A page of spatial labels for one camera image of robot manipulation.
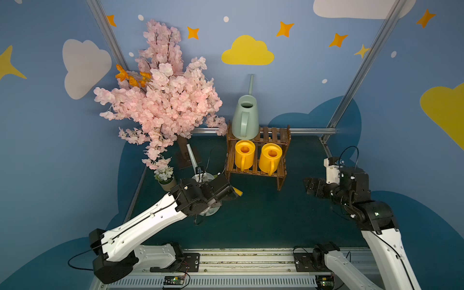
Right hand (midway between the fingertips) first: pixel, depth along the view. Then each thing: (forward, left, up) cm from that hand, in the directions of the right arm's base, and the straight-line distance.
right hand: (315, 178), depth 70 cm
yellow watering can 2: (+10, +17, -1) cm, 20 cm away
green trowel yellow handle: (+5, +30, -25) cm, 39 cm away
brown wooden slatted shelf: (+24, +11, 0) cm, 26 cm away
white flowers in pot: (+4, +66, -14) cm, 68 cm away
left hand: (-8, +40, -3) cm, 41 cm away
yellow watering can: (+12, +29, -1) cm, 31 cm away
